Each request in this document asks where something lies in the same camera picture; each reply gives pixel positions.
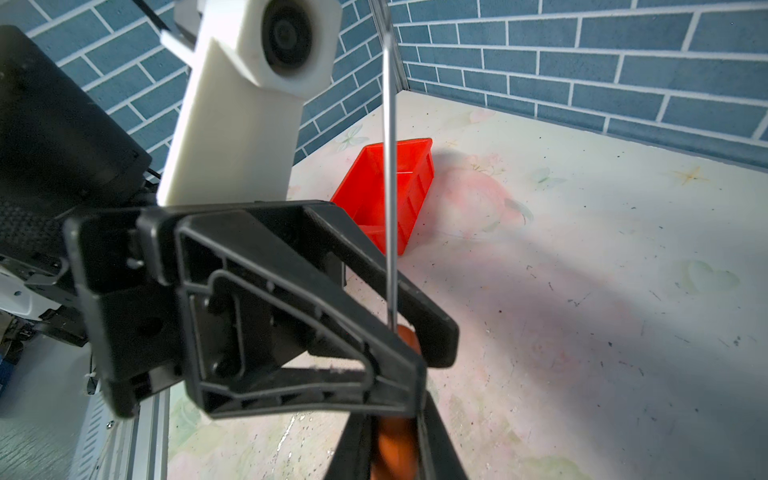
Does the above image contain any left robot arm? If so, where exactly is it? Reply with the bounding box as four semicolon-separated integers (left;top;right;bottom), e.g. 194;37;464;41
1;25;459;418

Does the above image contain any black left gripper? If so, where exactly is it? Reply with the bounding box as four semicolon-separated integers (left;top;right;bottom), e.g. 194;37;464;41
63;208;180;419

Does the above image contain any aluminium mounting rail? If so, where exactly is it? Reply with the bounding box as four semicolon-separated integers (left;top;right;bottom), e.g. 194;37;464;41
69;384;171;480

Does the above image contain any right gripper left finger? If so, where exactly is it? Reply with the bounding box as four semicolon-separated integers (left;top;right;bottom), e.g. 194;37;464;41
324;413;374;480

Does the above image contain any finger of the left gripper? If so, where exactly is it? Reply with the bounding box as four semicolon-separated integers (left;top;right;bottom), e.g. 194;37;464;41
136;201;460;419

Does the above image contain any orange handled screwdriver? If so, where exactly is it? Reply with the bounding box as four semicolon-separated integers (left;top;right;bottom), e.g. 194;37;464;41
372;30;420;479

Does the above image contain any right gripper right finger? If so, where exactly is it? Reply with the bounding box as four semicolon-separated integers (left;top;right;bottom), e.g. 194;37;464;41
417;392;468;480

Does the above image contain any red plastic bin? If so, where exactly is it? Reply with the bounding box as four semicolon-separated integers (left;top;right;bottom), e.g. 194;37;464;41
329;137;436;257

